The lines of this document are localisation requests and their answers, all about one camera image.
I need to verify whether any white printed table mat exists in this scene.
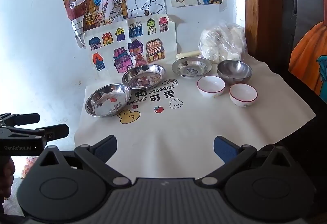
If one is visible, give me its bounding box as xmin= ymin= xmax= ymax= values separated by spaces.
xmin=74 ymin=55 xmax=317 ymax=180

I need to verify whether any stainless steel plate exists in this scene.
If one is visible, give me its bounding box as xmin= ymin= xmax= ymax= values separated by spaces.
xmin=85 ymin=84 xmax=131 ymax=118
xmin=172 ymin=57 xmax=212 ymax=78
xmin=122 ymin=64 xmax=166 ymax=90

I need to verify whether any cream sausage-shaped stick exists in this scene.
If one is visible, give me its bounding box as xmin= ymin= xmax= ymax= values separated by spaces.
xmin=176 ymin=50 xmax=202 ymax=59

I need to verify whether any orange and blue poster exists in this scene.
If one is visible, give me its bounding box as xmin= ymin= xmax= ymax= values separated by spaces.
xmin=288 ymin=16 xmax=327 ymax=98

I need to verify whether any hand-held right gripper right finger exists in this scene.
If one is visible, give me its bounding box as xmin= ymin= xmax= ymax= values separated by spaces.
xmin=197 ymin=135 xmax=290 ymax=186

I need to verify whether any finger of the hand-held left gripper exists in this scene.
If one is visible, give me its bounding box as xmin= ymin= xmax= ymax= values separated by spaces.
xmin=0 ymin=113 xmax=41 ymax=126
xmin=0 ymin=124 xmax=70 ymax=141

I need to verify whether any person's left hand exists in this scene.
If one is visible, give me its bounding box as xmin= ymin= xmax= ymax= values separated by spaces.
xmin=0 ymin=157 xmax=16 ymax=199

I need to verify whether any stainless steel bowl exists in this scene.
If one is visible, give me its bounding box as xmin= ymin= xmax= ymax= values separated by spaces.
xmin=217 ymin=60 xmax=253 ymax=85

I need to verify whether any plastic bag of steamed buns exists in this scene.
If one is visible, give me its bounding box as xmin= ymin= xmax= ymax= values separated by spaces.
xmin=199 ymin=23 xmax=248 ymax=63

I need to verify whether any white bowl with red rim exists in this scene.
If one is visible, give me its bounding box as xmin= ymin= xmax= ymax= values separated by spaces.
xmin=197 ymin=76 xmax=226 ymax=98
xmin=229 ymin=83 xmax=258 ymax=108

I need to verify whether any wooden door frame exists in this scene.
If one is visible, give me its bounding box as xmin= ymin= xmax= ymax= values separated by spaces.
xmin=241 ymin=0 xmax=284 ymax=61

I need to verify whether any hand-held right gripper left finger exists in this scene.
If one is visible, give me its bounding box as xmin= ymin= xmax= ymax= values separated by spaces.
xmin=38 ymin=135 xmax=132 ymax=187

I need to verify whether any colourful box corner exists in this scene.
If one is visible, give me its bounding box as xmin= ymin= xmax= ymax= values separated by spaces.
xmin=82 ymin=14 xmax=178 ymax=74

